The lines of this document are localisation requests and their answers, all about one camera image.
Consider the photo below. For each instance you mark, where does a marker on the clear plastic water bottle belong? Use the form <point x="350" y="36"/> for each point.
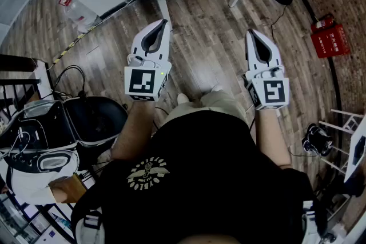
<point x="78" y="12"/>

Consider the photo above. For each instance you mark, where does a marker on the red fire extinguisher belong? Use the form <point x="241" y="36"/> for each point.
<point x="323" y="23"/>

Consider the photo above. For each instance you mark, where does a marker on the black and white floor device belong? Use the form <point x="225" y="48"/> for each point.
<point x="317" y="140"/>

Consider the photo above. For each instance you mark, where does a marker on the yellow black striped floor strip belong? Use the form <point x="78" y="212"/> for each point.
<point x="73" y="43"/>

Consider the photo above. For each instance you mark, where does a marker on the black office chair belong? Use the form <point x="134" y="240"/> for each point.
<point x="97" y="123"/>

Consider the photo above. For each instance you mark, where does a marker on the white side table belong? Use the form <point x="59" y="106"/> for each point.
<point x="356" y="157"/>

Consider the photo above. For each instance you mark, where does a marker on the white wooden rack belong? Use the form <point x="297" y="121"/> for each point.
<point x="340" y="134"/>

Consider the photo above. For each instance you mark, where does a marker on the white cloth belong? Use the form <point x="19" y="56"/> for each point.
<point x="28" y="183"/>

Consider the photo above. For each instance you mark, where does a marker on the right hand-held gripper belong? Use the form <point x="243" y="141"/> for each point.
<point x="273" y="91"/>

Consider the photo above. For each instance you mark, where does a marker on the black metal rack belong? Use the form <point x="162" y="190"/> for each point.
<point x="17" y="80"/>

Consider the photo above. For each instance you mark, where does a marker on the person's left forearm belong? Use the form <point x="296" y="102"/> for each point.
<point x="137" y="128"/>

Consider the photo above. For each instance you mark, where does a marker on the black flat device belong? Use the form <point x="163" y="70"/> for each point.
<point x="359" y="150"/>

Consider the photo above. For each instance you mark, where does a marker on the person's right forearm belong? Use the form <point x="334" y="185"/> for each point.
<point x="270" y="137"/>

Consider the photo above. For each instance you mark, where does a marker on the person's white shoe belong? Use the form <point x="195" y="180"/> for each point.
<point x="183" y="98"/>

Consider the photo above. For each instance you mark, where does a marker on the person's beige trousers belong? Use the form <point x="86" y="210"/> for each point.
<point x="208" y="105"/>

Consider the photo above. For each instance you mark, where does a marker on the person's black printed t-shirt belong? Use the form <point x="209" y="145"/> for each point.
<point x="200" y="180"/>

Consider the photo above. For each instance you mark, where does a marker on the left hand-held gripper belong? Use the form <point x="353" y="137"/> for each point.
<point x="141" y="81"/>

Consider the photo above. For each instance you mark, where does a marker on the red fire extinguisher box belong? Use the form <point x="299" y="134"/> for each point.
<point x="331" y="41"/>

